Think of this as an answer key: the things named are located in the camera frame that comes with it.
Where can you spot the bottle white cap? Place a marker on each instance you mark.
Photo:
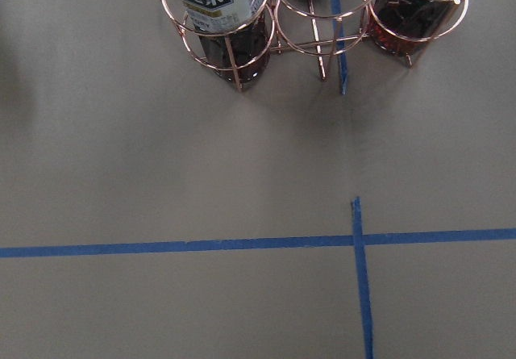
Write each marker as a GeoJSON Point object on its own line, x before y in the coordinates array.
{"type": "Point", "coordinates": [231, 33]}
{"type": "Point", "coordinates": [399, 26]}

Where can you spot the bottle white cap right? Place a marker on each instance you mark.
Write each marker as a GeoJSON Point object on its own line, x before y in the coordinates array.
{"type": "Point", "coordinates": [231, 33]}

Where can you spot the bottle white cap left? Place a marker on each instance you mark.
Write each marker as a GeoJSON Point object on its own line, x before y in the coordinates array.
{"type": "Point", "coordinates": [399, 26]}

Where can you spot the copper wire bottle rack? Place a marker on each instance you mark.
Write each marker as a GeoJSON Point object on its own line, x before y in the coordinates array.
{"type": "Point", "coordinates": [324, 29]}

